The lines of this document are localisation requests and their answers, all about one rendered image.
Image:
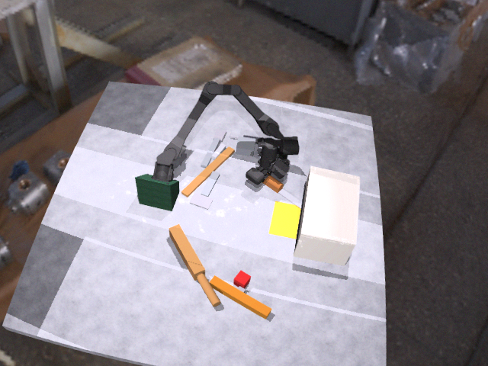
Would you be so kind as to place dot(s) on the brown cylinder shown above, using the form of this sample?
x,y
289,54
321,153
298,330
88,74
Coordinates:
x,y
277,186

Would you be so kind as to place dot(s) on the red block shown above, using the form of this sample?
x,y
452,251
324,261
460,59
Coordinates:
x,y
242,279

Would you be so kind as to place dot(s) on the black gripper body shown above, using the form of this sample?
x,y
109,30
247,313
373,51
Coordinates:
x,y
258,175

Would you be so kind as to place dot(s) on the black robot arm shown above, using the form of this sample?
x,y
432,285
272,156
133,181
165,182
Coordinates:
x,y
163,170

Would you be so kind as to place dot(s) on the orange block with cylindrical handle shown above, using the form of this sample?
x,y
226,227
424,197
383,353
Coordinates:
x,y
192,262

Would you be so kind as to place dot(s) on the orange bar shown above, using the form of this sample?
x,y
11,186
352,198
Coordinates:
x,y
207,172
239,297

